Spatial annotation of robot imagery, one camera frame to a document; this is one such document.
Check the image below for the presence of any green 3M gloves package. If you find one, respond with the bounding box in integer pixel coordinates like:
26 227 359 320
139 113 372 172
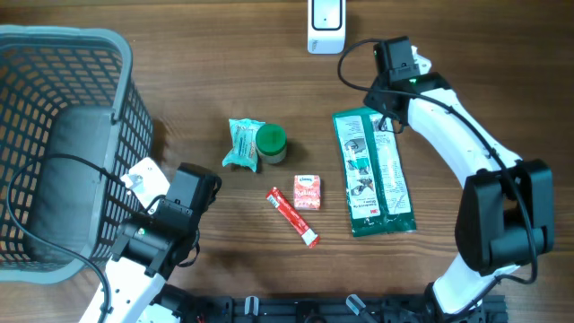
333 107 416 238

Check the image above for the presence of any small red candy box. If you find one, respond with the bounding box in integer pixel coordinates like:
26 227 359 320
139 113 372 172
293 175 321 210

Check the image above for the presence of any green lid white jar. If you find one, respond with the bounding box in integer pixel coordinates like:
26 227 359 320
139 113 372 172
256 124 287 164

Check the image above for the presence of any long red snack stick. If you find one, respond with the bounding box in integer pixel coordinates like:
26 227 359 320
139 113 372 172
266 187 319 249

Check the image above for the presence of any teal white tissue packet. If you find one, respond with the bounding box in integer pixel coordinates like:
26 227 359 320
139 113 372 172
222 118 265 172

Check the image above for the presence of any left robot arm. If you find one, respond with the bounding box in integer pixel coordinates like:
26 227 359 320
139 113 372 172
80 158 222 323

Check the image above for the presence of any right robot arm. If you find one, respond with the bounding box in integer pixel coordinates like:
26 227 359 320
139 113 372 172
364 37 554 322

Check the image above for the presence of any white barcode scanner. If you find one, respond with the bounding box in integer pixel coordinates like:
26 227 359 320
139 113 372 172
307 0 346 55

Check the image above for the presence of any grey plastic shopping basket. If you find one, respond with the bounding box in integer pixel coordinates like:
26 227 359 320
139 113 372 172
1 25 153 284

